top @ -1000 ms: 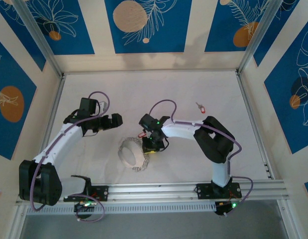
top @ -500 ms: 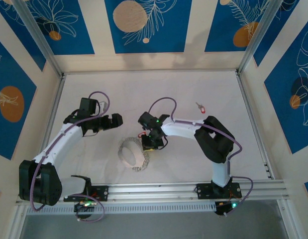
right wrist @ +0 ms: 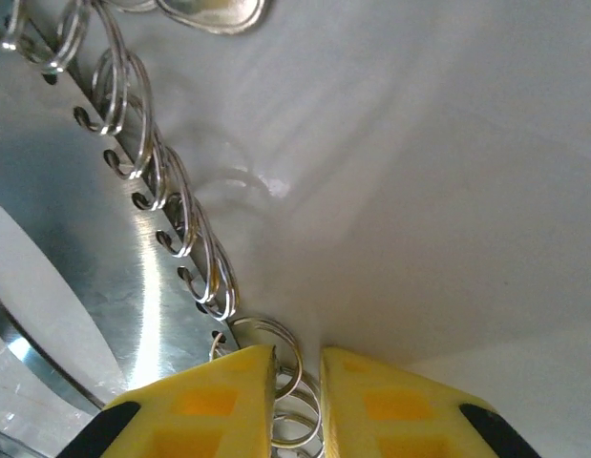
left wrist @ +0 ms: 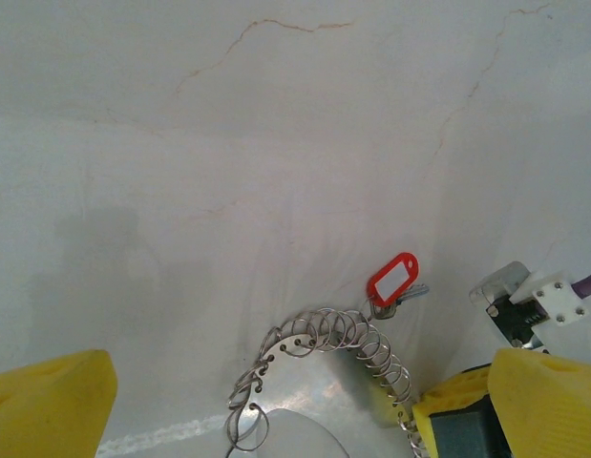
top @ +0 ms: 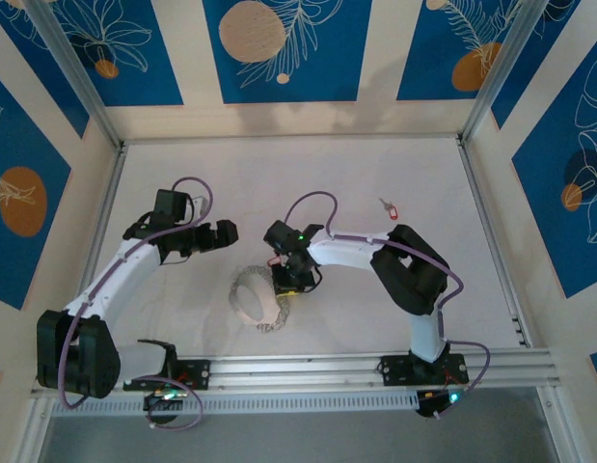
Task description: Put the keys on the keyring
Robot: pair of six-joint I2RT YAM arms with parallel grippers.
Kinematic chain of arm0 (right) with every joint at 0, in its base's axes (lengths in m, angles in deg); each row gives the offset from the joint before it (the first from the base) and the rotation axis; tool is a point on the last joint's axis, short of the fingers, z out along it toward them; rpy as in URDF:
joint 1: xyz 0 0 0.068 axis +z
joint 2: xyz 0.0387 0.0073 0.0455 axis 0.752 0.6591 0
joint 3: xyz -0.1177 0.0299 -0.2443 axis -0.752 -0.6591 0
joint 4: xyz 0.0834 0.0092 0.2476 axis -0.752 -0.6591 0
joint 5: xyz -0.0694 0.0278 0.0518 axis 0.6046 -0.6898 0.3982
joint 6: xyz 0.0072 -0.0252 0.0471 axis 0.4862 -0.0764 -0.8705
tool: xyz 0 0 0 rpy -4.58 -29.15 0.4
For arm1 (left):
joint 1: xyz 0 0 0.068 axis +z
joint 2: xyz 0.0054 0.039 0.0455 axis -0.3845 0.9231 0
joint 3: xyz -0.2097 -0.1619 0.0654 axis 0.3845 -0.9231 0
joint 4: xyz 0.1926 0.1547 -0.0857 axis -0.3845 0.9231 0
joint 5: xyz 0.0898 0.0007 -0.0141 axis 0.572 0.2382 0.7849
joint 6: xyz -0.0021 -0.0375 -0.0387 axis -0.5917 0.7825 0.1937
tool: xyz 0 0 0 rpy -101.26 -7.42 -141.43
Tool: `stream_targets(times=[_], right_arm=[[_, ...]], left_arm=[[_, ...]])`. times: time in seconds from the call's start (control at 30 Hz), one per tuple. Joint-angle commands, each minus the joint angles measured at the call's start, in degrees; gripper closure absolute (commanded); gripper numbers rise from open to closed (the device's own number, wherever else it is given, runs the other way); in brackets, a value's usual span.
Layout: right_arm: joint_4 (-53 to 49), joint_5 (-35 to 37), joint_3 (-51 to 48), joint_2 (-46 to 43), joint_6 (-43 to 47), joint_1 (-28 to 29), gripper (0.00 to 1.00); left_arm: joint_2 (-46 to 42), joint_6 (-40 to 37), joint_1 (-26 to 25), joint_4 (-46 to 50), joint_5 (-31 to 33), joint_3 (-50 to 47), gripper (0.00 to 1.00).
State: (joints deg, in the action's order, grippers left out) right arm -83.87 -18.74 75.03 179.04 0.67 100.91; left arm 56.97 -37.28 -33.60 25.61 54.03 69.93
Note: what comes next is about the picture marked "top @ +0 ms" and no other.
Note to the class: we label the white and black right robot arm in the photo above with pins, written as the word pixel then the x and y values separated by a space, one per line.
pixel 346 251

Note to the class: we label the aluminium table rear rail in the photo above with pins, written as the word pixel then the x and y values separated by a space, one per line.
pixel 288 140

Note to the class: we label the left controller board green light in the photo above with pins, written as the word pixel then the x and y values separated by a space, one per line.
pixel 151 405

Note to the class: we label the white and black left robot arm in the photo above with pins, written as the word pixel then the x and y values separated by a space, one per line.
pixel 129 263

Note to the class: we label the aluminium table side rail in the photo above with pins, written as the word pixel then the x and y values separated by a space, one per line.
pixel 99 241
pixel 491 241

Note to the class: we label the key with red tag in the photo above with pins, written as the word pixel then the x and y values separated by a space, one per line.
pixel 391 212
pixel 273 262

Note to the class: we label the aluminium frame post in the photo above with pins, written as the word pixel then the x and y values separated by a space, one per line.
pixel 71 62
pixel 504 62
pixel 30 434
pixel 553 429

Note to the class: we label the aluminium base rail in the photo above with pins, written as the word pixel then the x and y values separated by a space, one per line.
pixel 298 371

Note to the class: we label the aluminium lower frame post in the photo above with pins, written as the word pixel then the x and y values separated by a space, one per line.
pixel 30 434
pixel 553 429

